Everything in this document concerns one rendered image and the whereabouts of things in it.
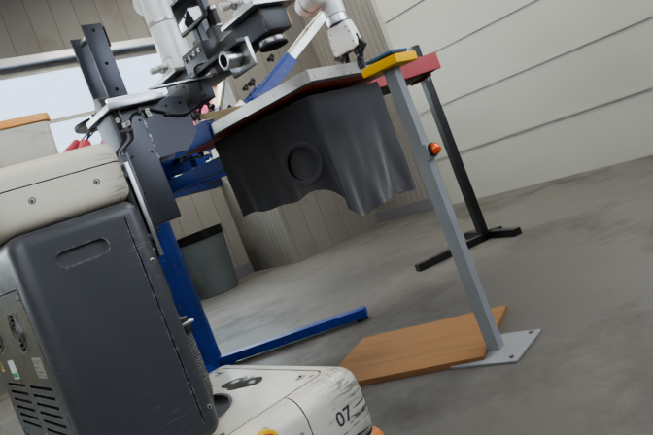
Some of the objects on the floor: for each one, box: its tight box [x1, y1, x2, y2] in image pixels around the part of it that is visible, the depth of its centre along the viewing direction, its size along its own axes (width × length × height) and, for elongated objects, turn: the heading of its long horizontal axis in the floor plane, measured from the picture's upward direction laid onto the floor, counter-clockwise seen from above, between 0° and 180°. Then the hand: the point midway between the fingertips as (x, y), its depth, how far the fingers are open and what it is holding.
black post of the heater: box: [408, 45, 522, 272], centre depth 359 cm, size 60×50×120 cm
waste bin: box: [177, 223, 239, 300], centre depth 597 cm, size 48×48×61 cm
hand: (356, 66), depth 212 cm, fingers closed on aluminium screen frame, 4 cm apart
